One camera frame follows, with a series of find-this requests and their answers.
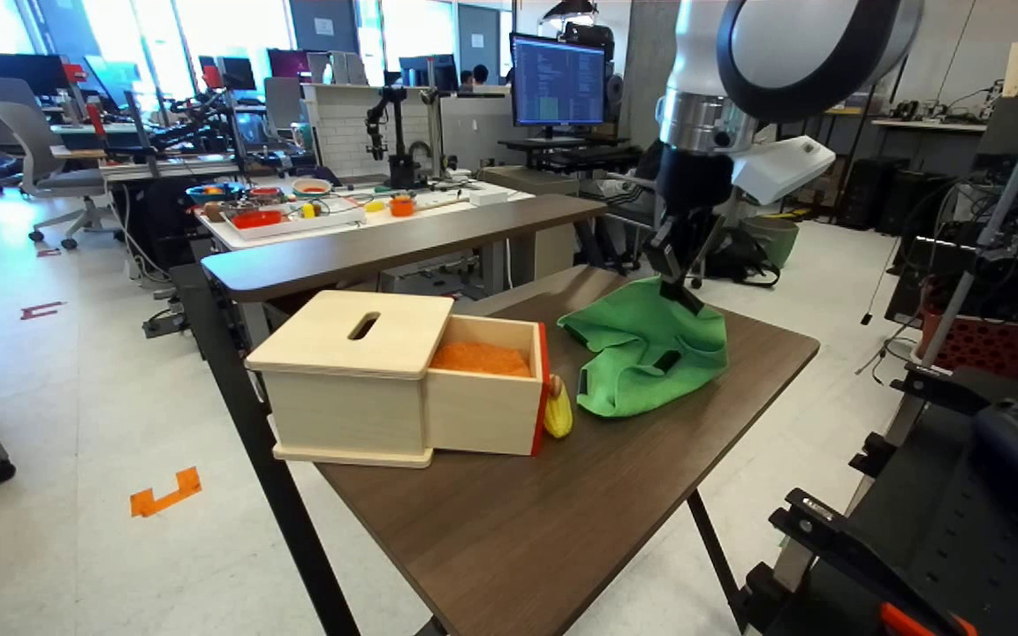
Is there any grey office chair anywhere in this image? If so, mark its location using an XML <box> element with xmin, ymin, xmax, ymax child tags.
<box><xmin>0</xmin><ymin>75</ymin><xmax>118</xmax><ymax>258</ymax></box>

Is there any light wooden slotted box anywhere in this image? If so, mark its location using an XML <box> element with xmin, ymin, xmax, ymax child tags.
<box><xmin>243</xmin><ymin>286</ymin><xmax>459</xmax><ymax>474</ymax></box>

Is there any white tray with items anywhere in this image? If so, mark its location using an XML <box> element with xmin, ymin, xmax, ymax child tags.
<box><xmin>190</xmin><ymin>173</ymin><xmax>537</xmax><ymax>255</ymax></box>

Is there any dark-top long desk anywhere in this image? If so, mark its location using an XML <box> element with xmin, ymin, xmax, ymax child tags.
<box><xmin>197</xmin><ymin>192</ymin><xmax>607</xmax><ymax>357</ymax></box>

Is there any yellow round knob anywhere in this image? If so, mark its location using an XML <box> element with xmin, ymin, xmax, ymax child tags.
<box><xmin>542</xmin><ymin>372</ymin><xmax>575</xmax><ymax>444</ymax></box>

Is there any orange wooden drawer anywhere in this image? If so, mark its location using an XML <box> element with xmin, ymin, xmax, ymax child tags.
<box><xmin>421</xmin><ymin>311</ymin><xmax>558</xmax><ymax>459</ymax></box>

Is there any grey metal stand pole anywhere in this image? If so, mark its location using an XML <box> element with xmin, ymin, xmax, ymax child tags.
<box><xmin>915</xmin><ymin>50</ymin><xmax>1018</xmax><ymax>363</ymax></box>

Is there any green towel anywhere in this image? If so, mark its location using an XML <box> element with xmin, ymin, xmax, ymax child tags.
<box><xmin>556</xmin><ymin>274</ymin><xmax>730</xmax><ymax>423</ymax></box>

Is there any orange black clamp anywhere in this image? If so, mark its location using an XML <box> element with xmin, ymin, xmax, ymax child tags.
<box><xmin>877</xmin><ymin>597</ymin><xmax>981</xmax><ymax>636</ymax></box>

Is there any red crate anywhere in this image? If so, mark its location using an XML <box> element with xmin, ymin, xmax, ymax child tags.
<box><xmin>919</xmin><ymin>311</ymin><xmax>1018</xmax><ymax>381</ymax></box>

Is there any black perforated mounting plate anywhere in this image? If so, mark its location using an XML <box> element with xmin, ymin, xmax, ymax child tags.
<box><xmin>730</xmin><ymin>359</ymin><xmax>1018</xmax><ymax>636</ymax></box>

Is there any white board panel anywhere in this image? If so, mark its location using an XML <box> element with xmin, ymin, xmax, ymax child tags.
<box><xmin>310</xmin><ymin>81</ymin><xmax>441</xmax><ymax>182</ymax></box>

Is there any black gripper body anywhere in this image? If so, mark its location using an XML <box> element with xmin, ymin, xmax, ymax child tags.
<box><xmin>646</xmin><ymin>145</ymin><xmax>735</xmax><ymax>258</ymax></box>

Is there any green floor mat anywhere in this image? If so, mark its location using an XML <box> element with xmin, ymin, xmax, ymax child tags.
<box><xmin>708</xmin><ymin>217</ymin><xmax>801</xmax><ymax>288</ymax></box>

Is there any blue-screen computer monitor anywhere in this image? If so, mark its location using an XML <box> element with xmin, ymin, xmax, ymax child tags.
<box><xmin>505</xmin><ymin>29</ymin><xmax>613</xmax><ymax>133</ymax></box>

